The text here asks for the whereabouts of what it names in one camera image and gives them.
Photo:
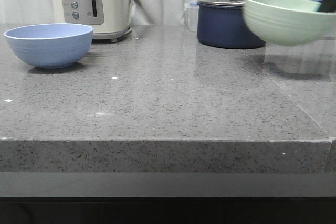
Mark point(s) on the light green bowl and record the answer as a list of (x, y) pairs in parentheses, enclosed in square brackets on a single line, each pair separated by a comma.
[(287, 22)]

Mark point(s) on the blue bowl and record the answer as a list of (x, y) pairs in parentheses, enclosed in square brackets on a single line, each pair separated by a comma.
[(50, 46)]

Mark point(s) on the dark blue saucepan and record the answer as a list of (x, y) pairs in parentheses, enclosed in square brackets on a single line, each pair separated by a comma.
[(225, 27)]

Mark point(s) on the clear plastic container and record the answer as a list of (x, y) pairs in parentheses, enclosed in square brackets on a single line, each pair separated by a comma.
[(191, 15)]

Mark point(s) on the cream white toaster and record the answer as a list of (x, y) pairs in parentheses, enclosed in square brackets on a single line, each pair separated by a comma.
[(110, 19)]

